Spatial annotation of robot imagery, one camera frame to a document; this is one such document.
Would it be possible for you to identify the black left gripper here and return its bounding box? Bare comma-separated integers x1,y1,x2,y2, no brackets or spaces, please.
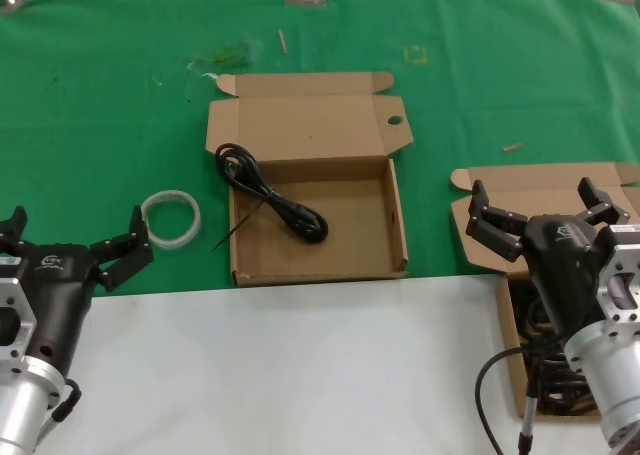
0,204,155,377

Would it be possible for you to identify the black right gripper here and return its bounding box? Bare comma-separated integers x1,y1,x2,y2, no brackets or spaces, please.
465,176,632,337

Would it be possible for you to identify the black power cable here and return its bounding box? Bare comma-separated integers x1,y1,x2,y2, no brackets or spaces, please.
210,142,330,253

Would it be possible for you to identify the open cardboard box with hole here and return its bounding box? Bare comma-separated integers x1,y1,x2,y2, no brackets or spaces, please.
204,71,414,289

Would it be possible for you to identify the clear tape roll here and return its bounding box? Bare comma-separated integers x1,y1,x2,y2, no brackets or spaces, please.
140,188,203,251

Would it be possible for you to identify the green table cloth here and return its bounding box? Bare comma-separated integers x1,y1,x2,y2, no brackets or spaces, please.
0,0,640,299

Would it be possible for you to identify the crumpled clear plastic wrap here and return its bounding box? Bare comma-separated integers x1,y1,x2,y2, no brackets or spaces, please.
186,37,265,84

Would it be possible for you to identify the open cardboard box of cables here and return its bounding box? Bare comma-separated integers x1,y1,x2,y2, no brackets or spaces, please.
449,162,640,421

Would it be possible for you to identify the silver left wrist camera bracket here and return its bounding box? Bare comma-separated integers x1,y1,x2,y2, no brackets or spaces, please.
0,273,40,365

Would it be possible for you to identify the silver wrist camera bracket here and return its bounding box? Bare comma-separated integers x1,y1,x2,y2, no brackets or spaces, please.
597,223,640,335
0,273,40,365

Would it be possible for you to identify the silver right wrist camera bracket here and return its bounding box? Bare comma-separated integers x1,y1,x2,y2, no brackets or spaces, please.
597,223,640,335

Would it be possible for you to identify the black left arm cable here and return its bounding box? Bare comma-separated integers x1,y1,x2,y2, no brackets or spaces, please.
48,377,84,425

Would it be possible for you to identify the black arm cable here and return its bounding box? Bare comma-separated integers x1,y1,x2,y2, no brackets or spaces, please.
48,377,84,425
474,339,567,455

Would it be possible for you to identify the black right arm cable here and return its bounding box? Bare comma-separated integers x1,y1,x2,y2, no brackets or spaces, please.
474,339,567,455

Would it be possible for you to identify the pile of black power cables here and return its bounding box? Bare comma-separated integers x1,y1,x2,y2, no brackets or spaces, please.
508,273,599,417

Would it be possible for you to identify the grey sleeved right arm cable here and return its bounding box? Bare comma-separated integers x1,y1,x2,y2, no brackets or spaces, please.
517,353,545,455

